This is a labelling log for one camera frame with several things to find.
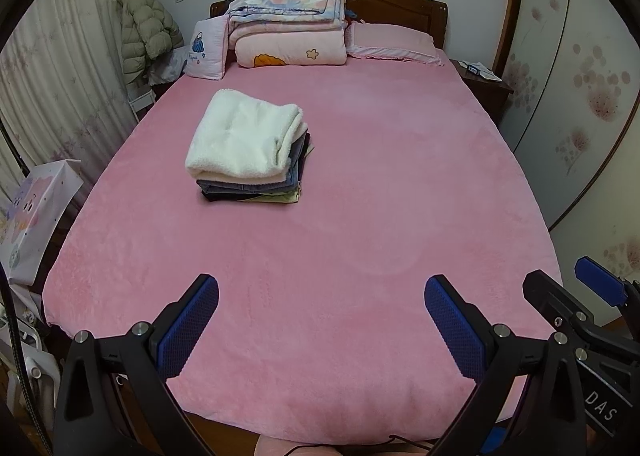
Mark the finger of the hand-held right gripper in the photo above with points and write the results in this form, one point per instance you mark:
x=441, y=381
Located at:
x=555, y=301
x=600, y=281

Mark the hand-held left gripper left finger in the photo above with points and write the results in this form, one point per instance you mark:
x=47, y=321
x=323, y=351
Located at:
x=187, y=331

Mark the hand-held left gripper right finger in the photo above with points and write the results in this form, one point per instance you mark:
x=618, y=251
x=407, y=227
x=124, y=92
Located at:
x=452, y=331

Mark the white fleece garment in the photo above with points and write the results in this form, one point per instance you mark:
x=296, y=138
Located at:
x=240, y=135

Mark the stack of folded dark clothes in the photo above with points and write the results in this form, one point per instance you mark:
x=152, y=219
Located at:
x=240, y=187

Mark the folded black garment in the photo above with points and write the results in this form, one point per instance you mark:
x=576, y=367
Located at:
x=225, y=196

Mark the white metal rack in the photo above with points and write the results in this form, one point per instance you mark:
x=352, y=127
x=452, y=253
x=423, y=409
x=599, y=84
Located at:
x=35, y=371

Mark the pink bed sheet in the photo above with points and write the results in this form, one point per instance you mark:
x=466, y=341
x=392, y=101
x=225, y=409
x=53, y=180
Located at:
x=375, y=186

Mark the folded light green garment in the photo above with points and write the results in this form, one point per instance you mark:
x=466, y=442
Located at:
x=285, y=198

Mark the white cartoon gift bag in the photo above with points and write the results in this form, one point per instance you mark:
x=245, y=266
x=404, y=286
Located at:
x=35, y=221

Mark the floral wardrobe sliding door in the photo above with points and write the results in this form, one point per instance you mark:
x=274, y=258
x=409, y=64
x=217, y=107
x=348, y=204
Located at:
x=575, y=85

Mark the dark wooden nightstand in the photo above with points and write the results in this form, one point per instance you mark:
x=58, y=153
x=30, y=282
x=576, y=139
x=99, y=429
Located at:
x=487, y=95

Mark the white storage rack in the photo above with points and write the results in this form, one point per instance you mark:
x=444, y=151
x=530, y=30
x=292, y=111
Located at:
x=142, y=103

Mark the white plastic bag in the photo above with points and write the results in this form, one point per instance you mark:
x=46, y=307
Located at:
x=167, y=68

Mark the white floral curtain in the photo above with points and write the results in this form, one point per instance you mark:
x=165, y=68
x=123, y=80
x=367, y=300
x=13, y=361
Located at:
x=60, y=85

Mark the white cushion with blue print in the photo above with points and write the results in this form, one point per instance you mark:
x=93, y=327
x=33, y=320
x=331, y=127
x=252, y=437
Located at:
x=207, y=50

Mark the pink pillow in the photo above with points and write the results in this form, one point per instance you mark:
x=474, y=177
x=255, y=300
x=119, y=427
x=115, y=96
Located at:
x=390, y=43

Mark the olive puffer jacket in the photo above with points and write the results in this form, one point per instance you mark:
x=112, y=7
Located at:
x=145, y=30

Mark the brown wooden headboard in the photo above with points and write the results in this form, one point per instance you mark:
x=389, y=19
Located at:
x=395, y=10

